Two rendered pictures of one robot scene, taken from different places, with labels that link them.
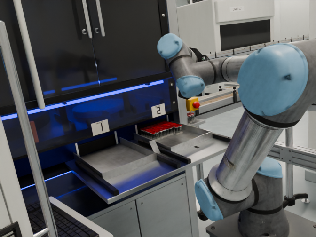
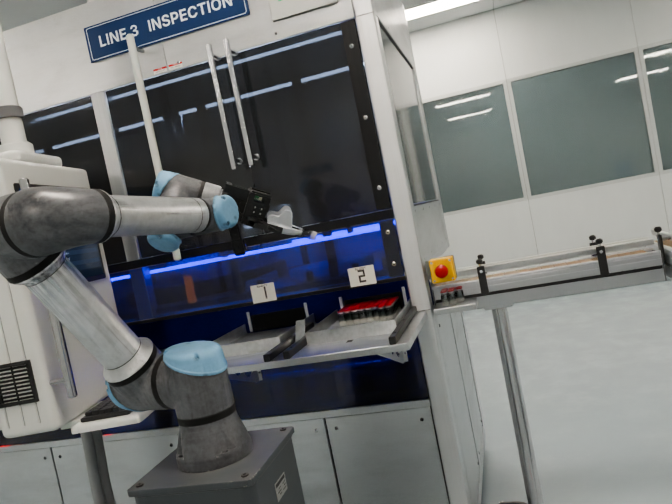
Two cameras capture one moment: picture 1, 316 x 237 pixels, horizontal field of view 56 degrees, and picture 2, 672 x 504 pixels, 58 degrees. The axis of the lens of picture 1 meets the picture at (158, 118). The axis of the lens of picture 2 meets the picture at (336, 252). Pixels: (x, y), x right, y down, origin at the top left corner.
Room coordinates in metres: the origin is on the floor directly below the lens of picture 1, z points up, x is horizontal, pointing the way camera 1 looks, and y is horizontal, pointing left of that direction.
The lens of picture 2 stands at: (0.23, -1.40, 1.21)
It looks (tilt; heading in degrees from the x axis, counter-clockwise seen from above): 3 degrees down; 49
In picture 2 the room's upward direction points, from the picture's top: 11 degrees counter-clockwise
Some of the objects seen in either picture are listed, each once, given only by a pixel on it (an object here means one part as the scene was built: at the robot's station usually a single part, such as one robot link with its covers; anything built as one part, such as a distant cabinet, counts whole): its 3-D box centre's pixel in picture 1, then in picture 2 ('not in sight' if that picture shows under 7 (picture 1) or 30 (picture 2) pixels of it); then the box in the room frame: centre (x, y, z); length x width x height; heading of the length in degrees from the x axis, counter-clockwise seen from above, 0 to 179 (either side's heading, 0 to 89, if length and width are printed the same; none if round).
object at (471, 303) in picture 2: (190, 122); (456, 305); (1.75, -0.19, 0.87); 0.14 x 0.13 x 0.02; 33
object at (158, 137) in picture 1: (166, 132); (365, 314); (1.51, -0.03, 0.90); 0.18 x 0.02 x 0.05; 123
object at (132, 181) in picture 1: (152, 153); (305, 341); (1.32, 0.05, 0.87); 0.70 x 0.48 x 0.02; 123
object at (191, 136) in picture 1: (171, 135); (363, 319); (1.47, -0.06, 0.90); 0.34 x 0.26 x 0.04; 33
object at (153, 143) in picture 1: (160, 149); (294, 335); (1.25, 0.01, 0.91); 0.14 x 0.03 x 0.06; 32
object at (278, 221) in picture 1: (262, 213); (210, 432); (0.79, -0.28, 0.84); 0.15 x 0.15 x 0.10
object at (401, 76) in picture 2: not in sight; (411, 125); (2.06, 0.11, 1.51); 0.85 x 0.01 x 0.59; 33
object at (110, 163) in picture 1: (113, 155); (260, 335); (1.29, 0.23, 0.90); 0.34 x 0.26 x 0.04; 33
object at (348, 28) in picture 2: (165, 35); (371, 150); (1.61, -0.10, 1.40); 0.04 x 0.01 x 0.80; 123
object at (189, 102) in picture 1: (190, 104); (442, 269); (1.71, -0.20, 1.00); 0.08 x 0.07 x 0.07; 33
